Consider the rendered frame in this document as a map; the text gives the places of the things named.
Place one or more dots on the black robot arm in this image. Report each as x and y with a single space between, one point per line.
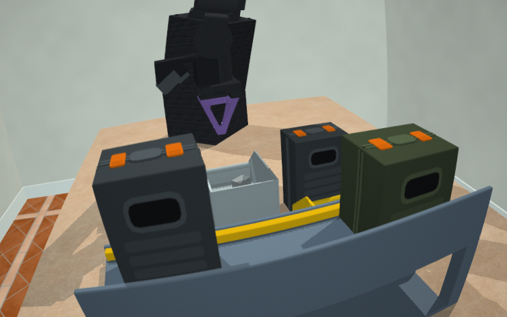
213 39

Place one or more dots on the dark grey tool case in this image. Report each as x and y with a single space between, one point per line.
154 202

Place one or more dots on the grey bin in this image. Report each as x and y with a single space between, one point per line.
237 204

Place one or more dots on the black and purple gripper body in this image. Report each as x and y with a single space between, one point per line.
228 84

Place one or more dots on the dark green hard case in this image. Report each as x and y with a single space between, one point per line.
390 173

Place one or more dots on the yellow open bin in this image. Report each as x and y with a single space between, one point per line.
306 202

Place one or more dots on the yellow flat bar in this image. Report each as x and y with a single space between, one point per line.
270 226

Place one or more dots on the black tool case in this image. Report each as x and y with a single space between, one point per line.
311 162

